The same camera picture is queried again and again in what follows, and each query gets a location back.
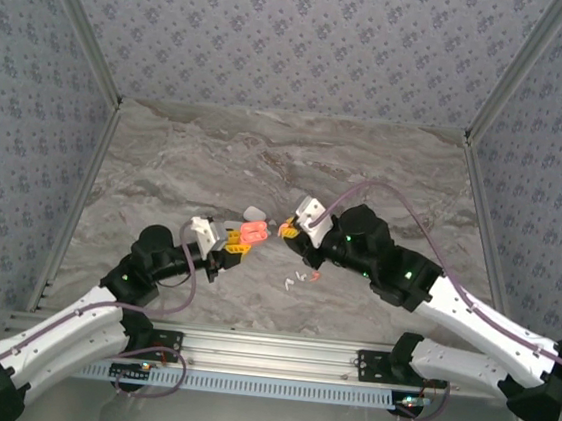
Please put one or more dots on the wide aluminium base rail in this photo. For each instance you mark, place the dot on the wide aluminium base rail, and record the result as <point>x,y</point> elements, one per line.
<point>271,352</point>

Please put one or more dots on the aluminium side rail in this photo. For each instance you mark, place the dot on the aluminium side rail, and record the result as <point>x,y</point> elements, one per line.
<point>482,206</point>
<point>78,199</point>

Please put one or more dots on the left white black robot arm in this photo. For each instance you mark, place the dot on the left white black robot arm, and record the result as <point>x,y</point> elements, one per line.
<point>62,328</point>

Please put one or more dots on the aluminium diagonal frame post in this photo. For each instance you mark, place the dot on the aluminium diagonal frame post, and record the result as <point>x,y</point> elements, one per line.
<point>522,70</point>
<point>79,23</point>

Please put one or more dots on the white earbud charging case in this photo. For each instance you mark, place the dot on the white earbud charging case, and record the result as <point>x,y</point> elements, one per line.
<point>254,214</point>

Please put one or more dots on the small circuit board with LED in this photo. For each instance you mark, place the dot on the small circuit board with LED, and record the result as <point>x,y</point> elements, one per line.
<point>412,401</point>
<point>131,371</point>

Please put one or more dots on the pink earbud charging case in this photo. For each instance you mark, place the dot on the pink earbud charging case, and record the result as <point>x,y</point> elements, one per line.
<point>253,231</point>

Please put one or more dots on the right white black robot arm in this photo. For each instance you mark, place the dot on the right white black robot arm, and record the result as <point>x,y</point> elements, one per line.
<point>475,321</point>

